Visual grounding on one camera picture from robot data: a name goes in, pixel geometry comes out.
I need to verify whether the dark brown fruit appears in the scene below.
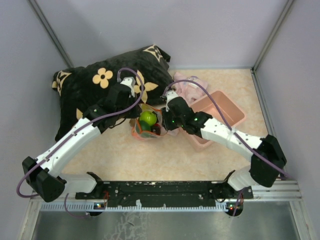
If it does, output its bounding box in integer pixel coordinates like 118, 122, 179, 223
150, 124, 162, 136

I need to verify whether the green apple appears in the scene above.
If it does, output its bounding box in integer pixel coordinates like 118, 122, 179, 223
139, 111, 158, 126

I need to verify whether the clear zip bag orange zipper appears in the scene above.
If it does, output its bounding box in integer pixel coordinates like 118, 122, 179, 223
131, 103, 168, 141

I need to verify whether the dark green avocado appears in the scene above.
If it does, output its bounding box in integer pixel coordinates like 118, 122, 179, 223
138, 120, 151, 132

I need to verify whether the pink plastic bin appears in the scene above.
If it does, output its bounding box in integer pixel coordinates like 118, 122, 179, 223
179, 90, 246, 152

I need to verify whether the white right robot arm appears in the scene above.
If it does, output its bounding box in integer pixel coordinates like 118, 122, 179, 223
161, 91, 287, 198

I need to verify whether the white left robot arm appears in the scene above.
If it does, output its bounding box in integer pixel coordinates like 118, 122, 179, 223
22, 77, 140, 203

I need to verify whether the pink cloth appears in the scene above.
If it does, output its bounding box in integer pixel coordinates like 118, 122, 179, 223
162, 71, 210, 137

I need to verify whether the black flower-pattern pillow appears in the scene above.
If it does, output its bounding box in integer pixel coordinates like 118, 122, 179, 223
51, 44, 173, 141

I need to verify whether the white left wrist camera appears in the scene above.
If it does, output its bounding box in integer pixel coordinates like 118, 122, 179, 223
120, 77, 136, 98

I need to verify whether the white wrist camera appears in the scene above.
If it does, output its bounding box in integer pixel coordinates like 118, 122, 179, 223
162, 90, 178, 112
120, 77, 136, 98

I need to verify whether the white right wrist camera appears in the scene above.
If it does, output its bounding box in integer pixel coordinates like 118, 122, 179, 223
162, 90, 178, 112

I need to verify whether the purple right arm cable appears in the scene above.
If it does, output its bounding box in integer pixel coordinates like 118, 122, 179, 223
162, 79, 292, 217

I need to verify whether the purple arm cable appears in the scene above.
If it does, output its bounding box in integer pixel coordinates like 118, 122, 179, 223
16, 67, 145, 220
162, 79, 292, 217

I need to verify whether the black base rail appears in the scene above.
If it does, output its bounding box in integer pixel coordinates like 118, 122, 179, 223
75, 181, 240, 208

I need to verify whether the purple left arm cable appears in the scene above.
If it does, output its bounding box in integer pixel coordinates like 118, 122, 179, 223
16, 67, 145, 220

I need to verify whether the aluminium frame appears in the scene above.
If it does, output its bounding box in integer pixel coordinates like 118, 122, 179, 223
17, 0, 311, 240

